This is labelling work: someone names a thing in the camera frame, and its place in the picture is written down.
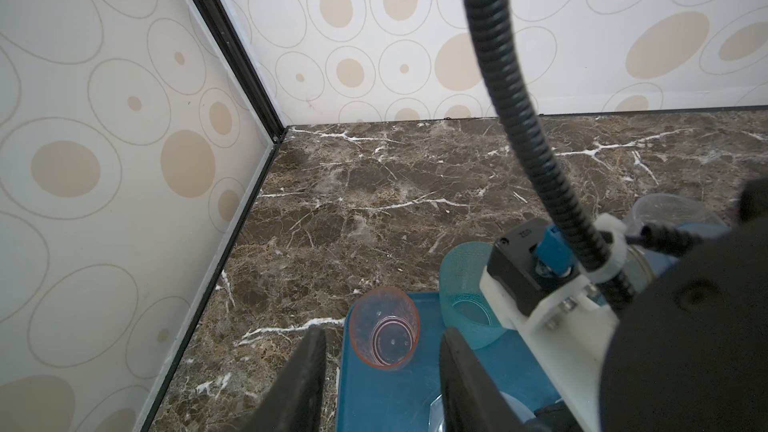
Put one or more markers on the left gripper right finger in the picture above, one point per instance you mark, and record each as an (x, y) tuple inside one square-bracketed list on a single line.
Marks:
[(461, 374)]

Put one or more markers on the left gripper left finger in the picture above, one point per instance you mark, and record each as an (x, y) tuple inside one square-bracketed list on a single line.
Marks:
[(294, 402)]

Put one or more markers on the teal plastic tray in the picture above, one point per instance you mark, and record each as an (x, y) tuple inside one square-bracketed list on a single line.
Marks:
[(370, 399)]

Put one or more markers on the green textured plastic cup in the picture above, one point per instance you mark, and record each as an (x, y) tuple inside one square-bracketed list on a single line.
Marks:
[(463, 305)]

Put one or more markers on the pink plastic cup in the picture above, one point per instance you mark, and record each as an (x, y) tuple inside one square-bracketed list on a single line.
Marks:
[(384, 328)]

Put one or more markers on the blue textured plastic cup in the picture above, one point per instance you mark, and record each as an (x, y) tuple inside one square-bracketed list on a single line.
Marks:
[(660, 262)]

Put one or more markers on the clear cup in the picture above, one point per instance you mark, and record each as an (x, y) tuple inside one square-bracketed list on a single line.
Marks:
[(674, 211), (467, 414)]

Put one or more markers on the clear cup beside blue cup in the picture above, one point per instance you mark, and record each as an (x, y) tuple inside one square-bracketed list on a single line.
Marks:
[(674, 211)]

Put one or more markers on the black frame post left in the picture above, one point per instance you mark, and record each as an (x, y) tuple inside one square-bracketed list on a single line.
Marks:
[(226, 36)]

